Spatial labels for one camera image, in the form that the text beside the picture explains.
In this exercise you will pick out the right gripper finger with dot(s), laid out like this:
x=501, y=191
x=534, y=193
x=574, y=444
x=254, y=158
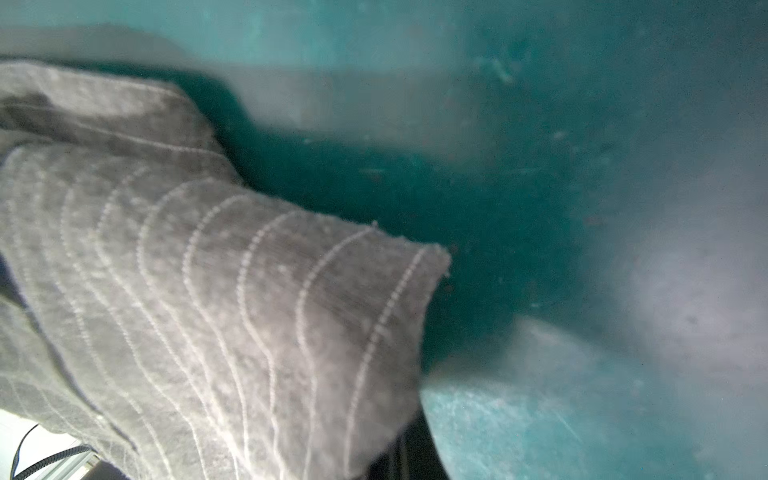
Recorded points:
x=413, y=456

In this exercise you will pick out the dark grey pinstripe shirt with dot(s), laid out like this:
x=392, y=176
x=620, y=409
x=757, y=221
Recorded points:
x=184, y=325

